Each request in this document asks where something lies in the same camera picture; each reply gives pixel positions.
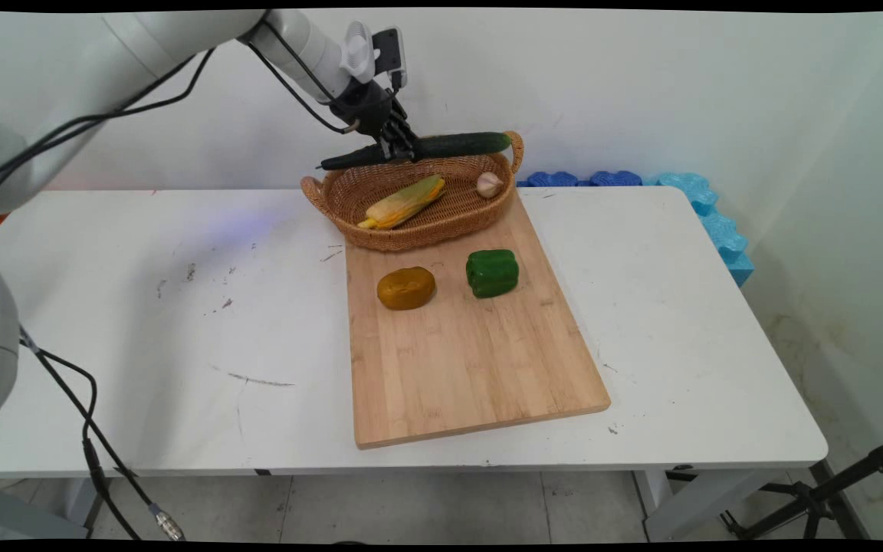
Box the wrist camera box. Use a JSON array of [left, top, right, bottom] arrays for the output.
[[371, 27, 409, 91]]

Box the brown potato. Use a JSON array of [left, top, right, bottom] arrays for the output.
[[377, 266, 437, 311]]

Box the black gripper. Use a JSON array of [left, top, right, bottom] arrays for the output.
[[330, 77, 421, 163]]

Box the black tripod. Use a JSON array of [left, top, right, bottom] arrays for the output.
[[668, 433, 883, 541]]

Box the dark blue foam mat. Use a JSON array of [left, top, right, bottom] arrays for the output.
[[589, 170, 644, 188], [524, 170, 589, 188]]

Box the black cable with metal connector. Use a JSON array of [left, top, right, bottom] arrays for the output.
[[18, 326, 186, 542]]

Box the light blue foam mat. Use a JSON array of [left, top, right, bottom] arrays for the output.
[[643, 172, 719, 217], [721, 250, 756, 288], [698, 212, 749, 261]]

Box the black cable to gripper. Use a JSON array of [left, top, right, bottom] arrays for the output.
[[245, 19, 356, 136]]

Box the bamboo cutting board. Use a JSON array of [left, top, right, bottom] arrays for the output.
[[343, 188, 612, 450]]

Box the dark green cucumber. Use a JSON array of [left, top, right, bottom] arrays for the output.
[[320, 132, 513, 171]]

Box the yellow corn cob with husk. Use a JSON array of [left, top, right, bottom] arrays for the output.
[[357, 176, 447, 231]]

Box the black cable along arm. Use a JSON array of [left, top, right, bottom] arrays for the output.
[[0, 48, 217, 199]]

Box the woven wicker basket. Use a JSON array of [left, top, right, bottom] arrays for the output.
[[301, 130, 525, 252]]

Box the green bell pepper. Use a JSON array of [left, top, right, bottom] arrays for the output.
[[465, 249, 520, 299]]

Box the white table leg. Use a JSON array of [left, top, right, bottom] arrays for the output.
[[633, 468, 795, 542], [0, 478, 105, 542]]

